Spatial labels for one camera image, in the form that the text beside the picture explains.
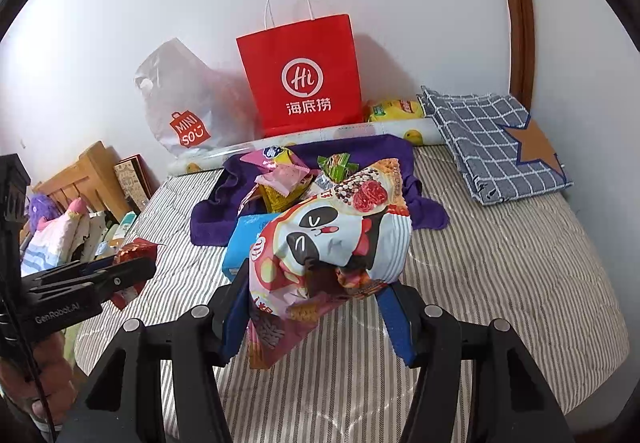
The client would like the red snack packet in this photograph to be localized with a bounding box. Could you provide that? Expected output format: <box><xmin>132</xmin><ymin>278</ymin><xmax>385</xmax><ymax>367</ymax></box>
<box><xmin>111</xmin><ymin>237</ymin><xmax>157</xmax><ymax>311</ymax></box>

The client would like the olive yellow snack packet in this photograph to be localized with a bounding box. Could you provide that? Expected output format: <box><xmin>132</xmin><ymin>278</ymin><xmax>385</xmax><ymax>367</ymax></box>
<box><xmin>258</xmin><ymin>183</ymin><xmax>309</xmax><ymax>213</ymax></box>

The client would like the pink yellow chips bag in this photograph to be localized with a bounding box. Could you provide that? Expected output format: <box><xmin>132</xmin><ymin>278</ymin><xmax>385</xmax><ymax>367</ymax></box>
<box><xmin>240</xmin><ymin>145</ymin><xmax>297</xmax><ymax>171</ymax></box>

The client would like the pink toy story candy packet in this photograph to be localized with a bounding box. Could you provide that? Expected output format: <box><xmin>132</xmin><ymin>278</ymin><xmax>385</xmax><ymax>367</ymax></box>
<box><xmin>238</xmin><ymin>166</ymin><xmax>314</xmax><ymax>212</ymax></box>

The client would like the pink panda snack bag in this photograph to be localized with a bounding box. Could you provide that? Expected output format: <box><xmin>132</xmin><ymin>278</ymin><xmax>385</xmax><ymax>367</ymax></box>
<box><xmin>248</xmin><ymin>158</ymin><xmax>412</xmax><ymax>369</ymax></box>

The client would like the white pink snack packet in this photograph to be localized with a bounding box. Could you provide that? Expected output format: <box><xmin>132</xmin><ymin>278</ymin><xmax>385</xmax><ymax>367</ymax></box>
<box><xmin>309</xmin><ymin>172</ymin><xmax>336</xmax><ymax>197</ymax></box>

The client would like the green snack packet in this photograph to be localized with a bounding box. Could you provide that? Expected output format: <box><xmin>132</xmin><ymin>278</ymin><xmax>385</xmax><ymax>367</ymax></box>
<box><xmin>317</xmin><ymin>152</ymin><xmax>359</xmax><ymax>183</ymax></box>

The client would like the left hand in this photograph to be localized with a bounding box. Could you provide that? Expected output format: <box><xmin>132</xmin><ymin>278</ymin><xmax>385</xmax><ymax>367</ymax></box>
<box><xmin>1</xmin><ymin>333</ymin><xmax>77</xmax><ymax>425</ymax></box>

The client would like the purple plush toy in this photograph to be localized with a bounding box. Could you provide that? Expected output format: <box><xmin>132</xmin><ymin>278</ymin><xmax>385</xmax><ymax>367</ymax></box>
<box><xmin>27</xmin><ymin>192</ymin><xmax>61</xmax><ymax>233</ymax></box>

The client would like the teal white tube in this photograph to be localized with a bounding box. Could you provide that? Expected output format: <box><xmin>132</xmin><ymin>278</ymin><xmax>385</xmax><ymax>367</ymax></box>
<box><xmin>111</xmin><ymin>211</ymin><xmax>137</xmax><ymax>244</ymax></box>

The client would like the patterned brown book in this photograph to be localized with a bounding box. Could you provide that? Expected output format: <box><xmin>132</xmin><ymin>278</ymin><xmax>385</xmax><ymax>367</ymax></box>
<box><xmin>114</xmin><ymin>154</ymin><xmax>158</xmax><ymax>213</ymax></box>

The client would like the striped quilted mattress cover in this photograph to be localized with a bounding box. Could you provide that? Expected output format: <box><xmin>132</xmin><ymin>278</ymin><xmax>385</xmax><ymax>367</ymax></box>
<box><xmin>75</xmin><ymin>146</ymin><xmax>629</xmax><ymax>442</ymax></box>

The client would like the blue tissue pack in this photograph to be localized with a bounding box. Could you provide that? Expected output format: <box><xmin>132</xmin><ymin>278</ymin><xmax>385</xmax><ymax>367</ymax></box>
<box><xmin>221</xmin><ymin>213</ymin><xmax>278</xmax><ymax>281</ymax></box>

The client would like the purple towel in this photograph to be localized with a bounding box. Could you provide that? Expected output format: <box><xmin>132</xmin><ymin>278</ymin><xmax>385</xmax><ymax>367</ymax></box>
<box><xmin>188</xmin><ymin>133</ymin><xmax>450</xmax><ymax>248</ymax></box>

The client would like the white Miniso plastic bag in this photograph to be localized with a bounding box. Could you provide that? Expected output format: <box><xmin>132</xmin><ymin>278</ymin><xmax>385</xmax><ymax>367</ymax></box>
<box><xmin>134</xmin><ymin>38</ymin><xmax>260</xmax><ymax>157</ymax></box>

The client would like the fruit print rolled mat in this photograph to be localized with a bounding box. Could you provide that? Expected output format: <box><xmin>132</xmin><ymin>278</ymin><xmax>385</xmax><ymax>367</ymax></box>
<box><xmin>167</xmin><ymin>117</ymin><xmax>445</xmax><ymax>176</ymax></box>

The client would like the red paper shopping bag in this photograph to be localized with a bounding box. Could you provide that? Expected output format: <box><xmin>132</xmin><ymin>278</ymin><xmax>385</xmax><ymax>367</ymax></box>
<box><xmin>236</xmin><ymin>0</ymin><xmax>362</xmax><ymax>136</ymax></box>

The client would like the yellow tea bag pack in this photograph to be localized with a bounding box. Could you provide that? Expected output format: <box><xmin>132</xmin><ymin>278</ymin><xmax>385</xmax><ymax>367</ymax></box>
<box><xmin>364</xmin><ymin>98</ymin><xmax>425</xmax><ymax>122</ymax></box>

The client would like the brown wooden door frame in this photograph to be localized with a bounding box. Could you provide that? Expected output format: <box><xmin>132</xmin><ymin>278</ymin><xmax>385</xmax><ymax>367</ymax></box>
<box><xmin>506</xmin><ymin>0</ymin><xmax>536</xmax><ymax>110</ymax></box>

